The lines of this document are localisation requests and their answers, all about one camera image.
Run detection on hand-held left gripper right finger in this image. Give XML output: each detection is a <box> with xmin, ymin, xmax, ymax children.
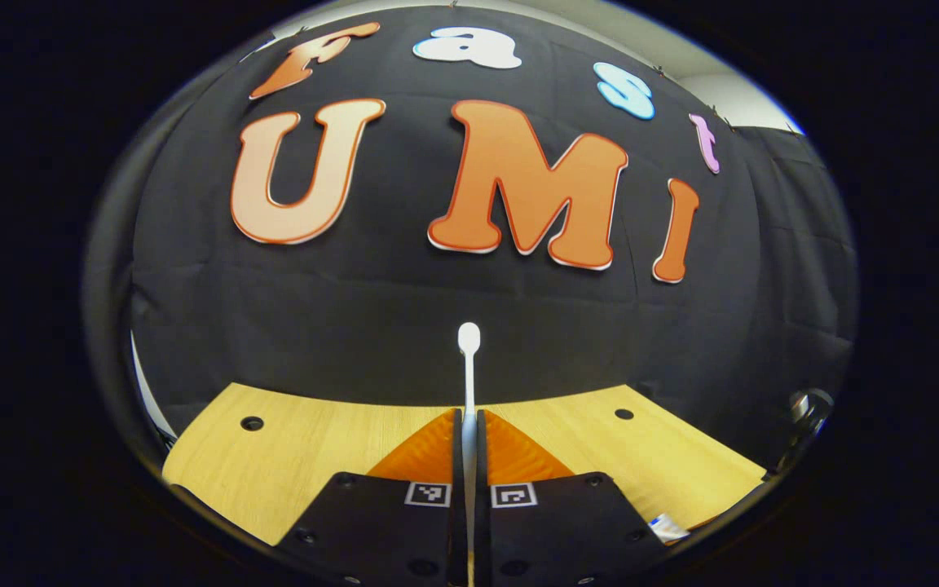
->
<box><xmin>474</xmin><ymin>409</ymin><xmax>671</xmax><ymax>587</ymax></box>

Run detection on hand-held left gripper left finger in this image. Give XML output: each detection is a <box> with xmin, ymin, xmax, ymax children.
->
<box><xmin>274</xmin><ymin>409</ymin><xmax>468</xmax><ymax>587</ymax></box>

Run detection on white toothpaste tube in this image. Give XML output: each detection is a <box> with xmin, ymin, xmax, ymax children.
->
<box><xmin>649</xmin><ymin>514</ymin><xmax>691</xmax><ymax>544</ymax></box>

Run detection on white toothbrush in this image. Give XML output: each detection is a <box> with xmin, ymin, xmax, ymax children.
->
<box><xmin>457</xmin><ymin>322</ymin><xmax>482</xmax><ymax>587</ymax></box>

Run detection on black backdrop cloth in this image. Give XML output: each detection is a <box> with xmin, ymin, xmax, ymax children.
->
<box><xmin>82</xmin><ymin>4</ymin><xmax>860</xmax><ymax>482</ymax></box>

